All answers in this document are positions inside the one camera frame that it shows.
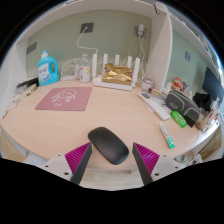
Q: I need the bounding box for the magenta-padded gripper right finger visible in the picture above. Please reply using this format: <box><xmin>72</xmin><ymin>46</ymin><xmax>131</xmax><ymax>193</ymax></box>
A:
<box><xmin>131</xmin><ymin>142</ymin><xmax>183</xmax><ymax>186</ymax></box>

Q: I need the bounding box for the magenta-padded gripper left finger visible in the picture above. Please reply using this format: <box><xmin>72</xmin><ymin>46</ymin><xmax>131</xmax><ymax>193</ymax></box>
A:
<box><xmin>40</xmin><ymin>142</ymin><xmax>93</xmax><ymax>186</ymax></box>

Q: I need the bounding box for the black computer mouse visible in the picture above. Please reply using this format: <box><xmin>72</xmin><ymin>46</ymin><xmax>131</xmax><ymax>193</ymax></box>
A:
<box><xmin>87</xmin><ymin>126</ymin><xmax>130</xmax><ymax>166</ymax></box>

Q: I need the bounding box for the pink printed mouse pad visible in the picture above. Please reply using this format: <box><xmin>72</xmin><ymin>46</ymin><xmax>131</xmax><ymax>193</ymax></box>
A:
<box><xmin>34</xmin><ymin>86</ymin><xmax>93</xmax><ymax>112</ymax></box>

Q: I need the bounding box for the white and green tube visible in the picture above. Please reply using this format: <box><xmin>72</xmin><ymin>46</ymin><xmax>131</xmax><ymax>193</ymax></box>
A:
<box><xmin>159</xmin><ymin>121</ymin><xmax>176</xmax><ymax>150</ymax></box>

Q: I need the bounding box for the small green pack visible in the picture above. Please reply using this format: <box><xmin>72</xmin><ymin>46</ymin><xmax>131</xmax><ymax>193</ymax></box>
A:
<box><xmin>170</xmin><ymin>110</ymin><xmax>188</xmax><ymax>129</ymax></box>

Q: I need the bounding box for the grey green-trimmed pencil case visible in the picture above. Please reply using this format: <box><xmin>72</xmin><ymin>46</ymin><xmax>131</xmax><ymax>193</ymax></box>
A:
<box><xmin>164</xmin><ymin>89</ymin><xmax>202</xmax><ymax>128</ymax></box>

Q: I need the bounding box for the small clear jar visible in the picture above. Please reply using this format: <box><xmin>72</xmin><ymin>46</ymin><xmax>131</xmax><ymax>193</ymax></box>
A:
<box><xmin>141</xmin><ymin>78</ymin><xmax>156</xmax><ymax>93</ymax></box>

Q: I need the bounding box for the white router with antennas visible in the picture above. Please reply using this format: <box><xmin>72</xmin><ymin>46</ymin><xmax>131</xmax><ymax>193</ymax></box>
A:
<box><xmin>91</xmin><ymin>53</ymin><xmax>142</xmax><ymax>92</ymax></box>

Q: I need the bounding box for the black cloth bag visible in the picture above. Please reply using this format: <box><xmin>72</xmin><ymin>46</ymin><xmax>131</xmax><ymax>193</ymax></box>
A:
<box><xmin>192</xmin><ymin>91</ymin><xmax>212</xmax><ymax>113</ymax></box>

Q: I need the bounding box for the pale yellow small box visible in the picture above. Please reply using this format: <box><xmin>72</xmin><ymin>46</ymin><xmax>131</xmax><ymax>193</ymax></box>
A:
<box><xmin>23</xmin><ymin>83</ymin><xmax>38</xmax><ymax>98</ymax></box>

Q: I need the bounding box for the clear plastic bottle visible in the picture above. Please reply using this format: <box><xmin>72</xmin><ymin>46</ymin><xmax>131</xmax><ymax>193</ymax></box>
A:
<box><xmin>78</xmin><ymin>53</ymin><xmax>92</xmax><ymax>84</ymax></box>

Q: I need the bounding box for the stack of booklets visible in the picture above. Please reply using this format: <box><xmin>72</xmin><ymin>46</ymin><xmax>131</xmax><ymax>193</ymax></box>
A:
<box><xmin>16</xmin><ymin>77</ymin><xmax>40</xmax><ymax>89</ymax></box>

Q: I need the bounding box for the gold foil bag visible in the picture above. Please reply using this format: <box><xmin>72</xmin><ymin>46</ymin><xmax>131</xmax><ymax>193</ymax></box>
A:
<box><xmin>101</xmin><ymin>63</ymin><xmax>134</xmax><ymax>87</ymax></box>

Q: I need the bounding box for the blue detergent bottle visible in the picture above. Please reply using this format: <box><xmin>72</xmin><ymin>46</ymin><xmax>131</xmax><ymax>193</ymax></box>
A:
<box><xmin>36</xmin><ymin>50</ymin><xmax>61</xmax><ymax>87</ymax></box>

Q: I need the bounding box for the black monitor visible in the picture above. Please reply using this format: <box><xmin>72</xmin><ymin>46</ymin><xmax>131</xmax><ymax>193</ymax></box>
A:
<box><xmin>201</xmin><ymin>66</ymin><xmax>224</xmax><ymax>103</ymax></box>

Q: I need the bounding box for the white shelf unit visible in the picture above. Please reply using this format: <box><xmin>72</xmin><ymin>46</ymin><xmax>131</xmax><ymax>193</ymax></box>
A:
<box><xmin>13</xmin><ymin>0</ymin><xmax>223</xmax><ymax>93</ymax></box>

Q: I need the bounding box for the coiled white power strip cable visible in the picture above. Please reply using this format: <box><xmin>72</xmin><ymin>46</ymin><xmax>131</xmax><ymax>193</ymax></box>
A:
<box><xmin>60</xmin><ymin>57</ymin><xmax>82</xmax><ymax>81</ymax></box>

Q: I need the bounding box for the white wall cable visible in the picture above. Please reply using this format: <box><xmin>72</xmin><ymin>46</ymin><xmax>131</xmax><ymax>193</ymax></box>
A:
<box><xmin>76</xmin><ymin>26</ymin><xmax>99</xmax><ymax>56</ymax></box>

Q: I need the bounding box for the grey blank wall plate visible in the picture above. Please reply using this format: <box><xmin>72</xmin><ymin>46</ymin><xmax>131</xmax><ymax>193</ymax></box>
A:
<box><xmin>25</xmin><ymin>41</ymin><xmax>38</xmax><ymax>56</ymax></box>

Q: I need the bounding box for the white wall charger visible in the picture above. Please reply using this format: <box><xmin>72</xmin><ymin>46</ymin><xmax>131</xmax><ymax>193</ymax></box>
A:
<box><xmin>134</xmin><ymin>23</ymin><xmax>148</xmax><ymax>38</ymax></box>

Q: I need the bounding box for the grey wall socket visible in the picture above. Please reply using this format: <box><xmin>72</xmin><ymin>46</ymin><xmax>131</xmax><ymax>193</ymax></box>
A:
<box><xmin>80</xmin><ymin>22</ymin><xmax>95</xmax><ymax>34</ymax></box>

